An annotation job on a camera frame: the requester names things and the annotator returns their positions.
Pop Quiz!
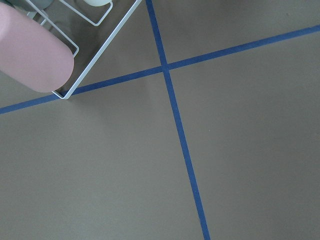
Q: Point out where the white wire cup rack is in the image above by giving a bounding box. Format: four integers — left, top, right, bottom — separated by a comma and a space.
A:
25, 0, 141, 100

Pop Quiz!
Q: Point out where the pale green cup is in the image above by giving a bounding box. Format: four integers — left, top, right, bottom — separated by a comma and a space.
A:
83, 0, 112, 7

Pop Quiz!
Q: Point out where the pink cup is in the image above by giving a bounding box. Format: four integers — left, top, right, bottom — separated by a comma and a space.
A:
0, 3, 74, 93

